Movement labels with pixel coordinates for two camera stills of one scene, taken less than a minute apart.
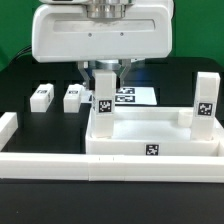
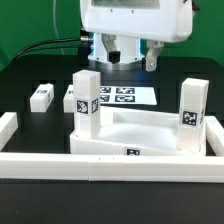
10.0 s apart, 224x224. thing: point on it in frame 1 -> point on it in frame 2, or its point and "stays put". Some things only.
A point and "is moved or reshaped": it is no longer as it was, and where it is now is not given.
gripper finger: [126, 63] -> [151, 63]
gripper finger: [83, 71] -> [113, 55]
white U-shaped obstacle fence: [101, 166] stays put
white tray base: [154, 131] is moved or reshaped
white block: [41, 98] stays put
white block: [206, 105] -> [193, 95]
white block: [72, 98] is moved or reshaped
